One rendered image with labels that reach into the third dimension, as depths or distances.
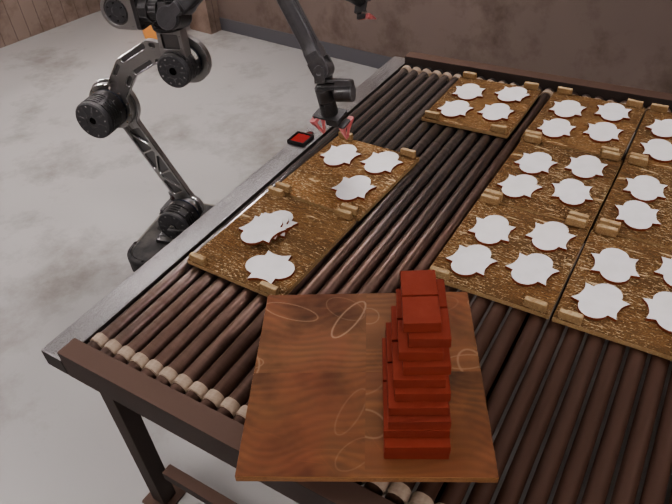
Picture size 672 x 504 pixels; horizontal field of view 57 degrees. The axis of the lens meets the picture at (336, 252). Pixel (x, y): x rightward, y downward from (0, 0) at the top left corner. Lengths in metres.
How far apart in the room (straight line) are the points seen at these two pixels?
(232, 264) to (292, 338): 0.46
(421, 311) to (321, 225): 0.88
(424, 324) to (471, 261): 0.71
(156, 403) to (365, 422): 0.51
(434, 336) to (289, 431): 0.38
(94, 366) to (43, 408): 1.33
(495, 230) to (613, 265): 0.34
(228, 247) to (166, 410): 0.61
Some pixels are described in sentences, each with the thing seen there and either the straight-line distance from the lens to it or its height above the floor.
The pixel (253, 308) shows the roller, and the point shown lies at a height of 0.92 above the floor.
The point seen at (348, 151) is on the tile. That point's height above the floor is 0.95.
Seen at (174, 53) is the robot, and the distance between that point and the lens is 2.63.
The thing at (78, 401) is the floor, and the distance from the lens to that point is 2.95.
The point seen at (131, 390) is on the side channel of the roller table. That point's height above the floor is 0.95.
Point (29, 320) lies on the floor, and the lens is 3.43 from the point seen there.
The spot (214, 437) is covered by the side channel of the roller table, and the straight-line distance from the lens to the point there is 1.45.
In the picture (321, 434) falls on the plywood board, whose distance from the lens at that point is 1.30.
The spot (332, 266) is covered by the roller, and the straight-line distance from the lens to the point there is 1.83.
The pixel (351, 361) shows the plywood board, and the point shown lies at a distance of 1.41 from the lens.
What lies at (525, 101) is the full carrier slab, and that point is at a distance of 2.67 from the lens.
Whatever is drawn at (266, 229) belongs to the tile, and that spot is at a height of 0.97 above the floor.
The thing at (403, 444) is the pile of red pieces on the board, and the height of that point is 1.09.
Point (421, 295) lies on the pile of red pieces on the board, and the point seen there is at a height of 1.31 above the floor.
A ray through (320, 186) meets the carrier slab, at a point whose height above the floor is 0.94.
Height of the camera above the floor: 2.12
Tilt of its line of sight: 40 degrees down
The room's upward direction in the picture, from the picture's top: 5 degrees counter-clockwise
